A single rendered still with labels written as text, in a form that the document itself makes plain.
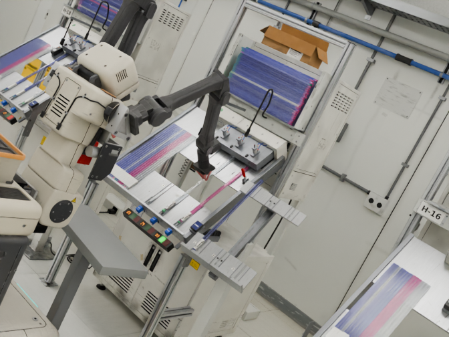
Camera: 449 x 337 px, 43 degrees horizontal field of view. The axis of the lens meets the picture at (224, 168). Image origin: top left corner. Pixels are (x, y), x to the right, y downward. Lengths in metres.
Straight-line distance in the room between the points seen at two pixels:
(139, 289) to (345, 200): 1.85
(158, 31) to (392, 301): 2.45
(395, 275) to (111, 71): 1.45
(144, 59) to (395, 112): 1.86
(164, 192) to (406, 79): 2.22
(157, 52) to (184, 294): 1.80
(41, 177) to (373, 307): 1.44
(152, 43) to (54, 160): 1.93
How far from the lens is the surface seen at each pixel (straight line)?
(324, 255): 4.52
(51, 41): 4.31
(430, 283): 2.64
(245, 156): 2.98
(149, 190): 2.98
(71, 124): 2.23
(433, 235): 2.90
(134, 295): 3.36
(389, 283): 2.59
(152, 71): 4.19
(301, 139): 3.01
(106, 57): 2.28
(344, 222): 4.46
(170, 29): 4.16
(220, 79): 2.42
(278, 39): 3.59
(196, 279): 3.08
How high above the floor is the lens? 1.53
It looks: 9 degrees down
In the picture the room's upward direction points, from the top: 27 degrees clockwise
